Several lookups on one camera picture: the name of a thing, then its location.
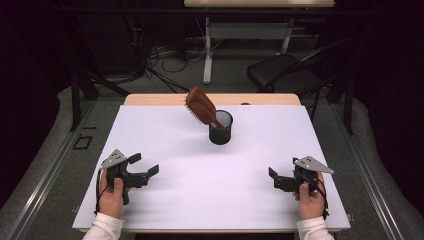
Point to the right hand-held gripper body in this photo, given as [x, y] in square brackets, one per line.
[313, 164]

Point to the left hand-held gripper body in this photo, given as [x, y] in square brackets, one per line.
[115, 160]

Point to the black mesh cup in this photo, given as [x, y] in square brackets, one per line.
[220, 136]

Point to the brown wooden hairbrush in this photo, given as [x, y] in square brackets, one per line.
[201, 106]

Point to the person's right hand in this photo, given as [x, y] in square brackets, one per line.
[311, 205]

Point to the person's left hand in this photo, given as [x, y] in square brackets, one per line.
[111, 203]

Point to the white table sheet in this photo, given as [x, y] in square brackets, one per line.
[200, 183]

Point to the black metal stand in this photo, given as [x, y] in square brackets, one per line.
[75, 106]
[349, 106]

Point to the black folding chair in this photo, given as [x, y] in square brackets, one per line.
[283, 70]

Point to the dark curtain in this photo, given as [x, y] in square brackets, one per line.
[26, 100]
[393, 100]

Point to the white-legged wooden desk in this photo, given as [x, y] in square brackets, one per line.
[207, 50]

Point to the metal floor rail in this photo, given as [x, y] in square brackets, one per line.
[368, 181]
[42, 183]

